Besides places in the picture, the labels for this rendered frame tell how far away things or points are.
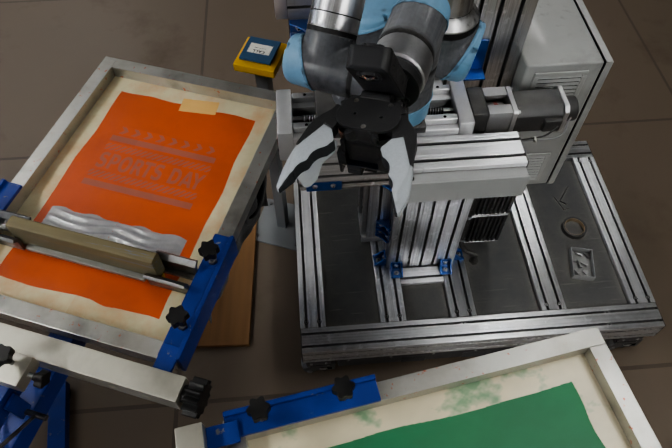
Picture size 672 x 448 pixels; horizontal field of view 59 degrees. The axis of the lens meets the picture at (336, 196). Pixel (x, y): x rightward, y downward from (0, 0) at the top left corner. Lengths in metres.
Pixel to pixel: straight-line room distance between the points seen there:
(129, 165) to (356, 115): 1.05
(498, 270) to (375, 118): 1.70
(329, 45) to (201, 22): 2.74
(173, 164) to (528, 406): 1.01
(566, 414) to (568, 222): 1.28
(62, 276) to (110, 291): 0.12
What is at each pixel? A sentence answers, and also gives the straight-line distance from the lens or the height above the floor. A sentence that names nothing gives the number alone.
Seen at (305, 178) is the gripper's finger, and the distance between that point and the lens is 0.66.
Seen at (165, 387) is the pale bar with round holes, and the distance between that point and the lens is 1.22.
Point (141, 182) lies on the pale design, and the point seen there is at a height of 0.95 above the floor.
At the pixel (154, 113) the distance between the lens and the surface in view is 1.73.
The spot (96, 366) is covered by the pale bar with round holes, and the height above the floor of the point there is 1.04.
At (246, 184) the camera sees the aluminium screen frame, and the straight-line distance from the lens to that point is 1.47.
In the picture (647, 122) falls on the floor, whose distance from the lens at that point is 3.31.
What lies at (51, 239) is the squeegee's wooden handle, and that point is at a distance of 1.44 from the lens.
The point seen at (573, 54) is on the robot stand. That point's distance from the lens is 1.52.
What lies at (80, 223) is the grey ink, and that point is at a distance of 1.56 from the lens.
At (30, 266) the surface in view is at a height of 0.95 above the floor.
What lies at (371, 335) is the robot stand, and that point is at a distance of 2.09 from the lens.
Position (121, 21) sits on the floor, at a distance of 3.71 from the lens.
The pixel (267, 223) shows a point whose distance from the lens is 2.58.
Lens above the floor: 2.16
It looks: 54 degrees down
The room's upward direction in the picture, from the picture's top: straight up
